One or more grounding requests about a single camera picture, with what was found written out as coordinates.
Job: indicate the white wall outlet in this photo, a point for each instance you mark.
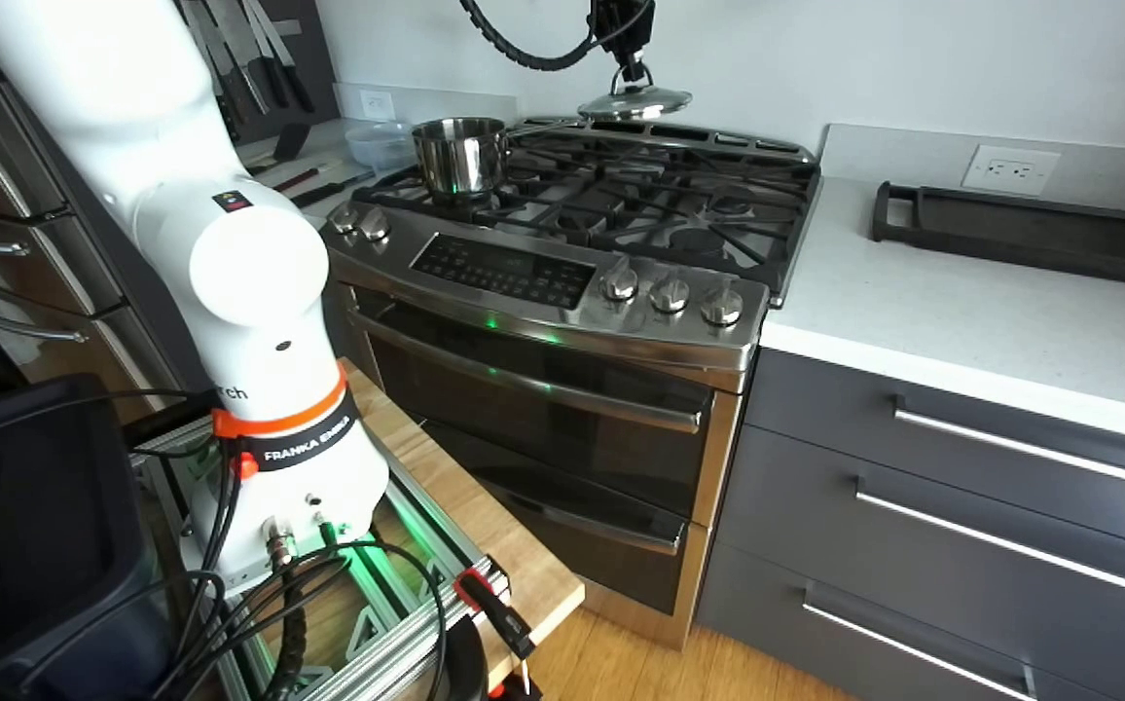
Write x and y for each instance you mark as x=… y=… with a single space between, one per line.
x=1009 y=167

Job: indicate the grey drawer cabinet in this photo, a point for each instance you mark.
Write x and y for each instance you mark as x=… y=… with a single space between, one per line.
x=28 y=245

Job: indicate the black plastic bin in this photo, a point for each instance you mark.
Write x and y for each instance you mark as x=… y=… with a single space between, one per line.
x=28 y=546

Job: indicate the stainless steel gas range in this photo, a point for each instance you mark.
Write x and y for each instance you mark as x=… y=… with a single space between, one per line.
x=548 y=392

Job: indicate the black knife rack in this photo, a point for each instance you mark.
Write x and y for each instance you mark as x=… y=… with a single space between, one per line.
x=269 y=59

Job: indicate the black griddle tray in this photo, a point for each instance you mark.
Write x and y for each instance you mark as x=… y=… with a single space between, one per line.
x=1041 y=235

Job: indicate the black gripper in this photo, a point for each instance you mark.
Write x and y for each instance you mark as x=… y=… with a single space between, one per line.
x=622 y=23

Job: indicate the silver stove knob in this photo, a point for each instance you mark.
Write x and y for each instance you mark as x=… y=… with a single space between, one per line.
x=344 y=219
x=376 y=232
x=670 y=293
x=723 y=303
x=622 y=280

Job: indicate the aluminium stand frame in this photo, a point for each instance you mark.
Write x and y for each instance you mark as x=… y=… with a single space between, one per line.
x=387 y=637

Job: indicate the stainless steel pot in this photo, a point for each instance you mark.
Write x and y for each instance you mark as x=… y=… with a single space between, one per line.
x=457 y=161

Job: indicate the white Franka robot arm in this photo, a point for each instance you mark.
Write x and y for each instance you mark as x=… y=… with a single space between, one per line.
x=250 y=285

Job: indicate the dark grey kitchen drawer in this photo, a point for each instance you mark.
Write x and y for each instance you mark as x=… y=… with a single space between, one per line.
x=769 y=624
x=975 y=414
x=950 y=571

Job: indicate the wooden stand board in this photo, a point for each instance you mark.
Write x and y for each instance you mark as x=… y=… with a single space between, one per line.
x=486 y=518

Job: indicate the red black clamp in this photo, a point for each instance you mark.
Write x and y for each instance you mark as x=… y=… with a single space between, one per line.
x=496 y=609

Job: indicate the clear plastic container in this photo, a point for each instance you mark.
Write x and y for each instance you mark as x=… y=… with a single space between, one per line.
x=381 y=139

